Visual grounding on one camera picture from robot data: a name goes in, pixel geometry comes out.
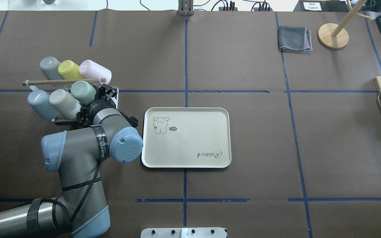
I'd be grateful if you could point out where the cream rabbit tray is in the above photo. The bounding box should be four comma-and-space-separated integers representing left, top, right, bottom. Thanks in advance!
142, 107, 232, 169

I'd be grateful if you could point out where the green cup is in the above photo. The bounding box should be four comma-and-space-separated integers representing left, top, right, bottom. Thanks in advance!
70, 80, 96, 105

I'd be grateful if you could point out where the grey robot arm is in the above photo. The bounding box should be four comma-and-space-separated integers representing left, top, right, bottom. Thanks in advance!
0, 100, 143, 238

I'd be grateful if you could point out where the pink cup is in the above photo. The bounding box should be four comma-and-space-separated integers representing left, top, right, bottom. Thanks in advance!
78, 59, 112, 85

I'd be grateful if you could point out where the beige cup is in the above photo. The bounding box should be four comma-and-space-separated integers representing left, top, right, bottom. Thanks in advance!
49, 89, 81, 119

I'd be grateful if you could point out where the yellow cup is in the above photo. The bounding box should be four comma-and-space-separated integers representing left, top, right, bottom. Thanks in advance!
57, 60, 83, 80

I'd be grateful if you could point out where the grey cup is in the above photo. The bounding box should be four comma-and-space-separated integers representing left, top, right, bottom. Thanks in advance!
39, 56, 64, 80

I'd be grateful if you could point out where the blue cup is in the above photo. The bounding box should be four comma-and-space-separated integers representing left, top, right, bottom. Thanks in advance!
27, 90, 60, 120

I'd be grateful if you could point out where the grey folded cloth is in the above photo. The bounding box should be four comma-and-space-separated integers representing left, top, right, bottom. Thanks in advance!
277, 25, 313, 54

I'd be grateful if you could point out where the black power box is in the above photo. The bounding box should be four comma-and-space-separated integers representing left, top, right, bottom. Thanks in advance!
293, 0, 348, 12

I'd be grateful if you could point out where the wooden mug tree stand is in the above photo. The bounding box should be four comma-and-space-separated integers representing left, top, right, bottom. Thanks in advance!
317, 0, 372, 50

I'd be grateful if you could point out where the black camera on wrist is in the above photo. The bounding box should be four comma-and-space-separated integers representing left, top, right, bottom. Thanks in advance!
95, 83, 118, 100

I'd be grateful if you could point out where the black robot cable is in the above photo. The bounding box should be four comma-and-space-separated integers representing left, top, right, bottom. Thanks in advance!
38, 112, 138, 222

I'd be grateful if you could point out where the aluminium frame post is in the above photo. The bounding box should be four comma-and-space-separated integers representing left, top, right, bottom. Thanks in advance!
178, 0, 195, 16

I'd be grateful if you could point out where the white camera pole base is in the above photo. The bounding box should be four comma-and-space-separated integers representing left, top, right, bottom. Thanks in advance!
140, 227, 228, 238

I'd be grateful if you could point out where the white wire cup rack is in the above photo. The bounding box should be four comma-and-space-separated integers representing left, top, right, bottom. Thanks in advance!
22, 77, 118, 124

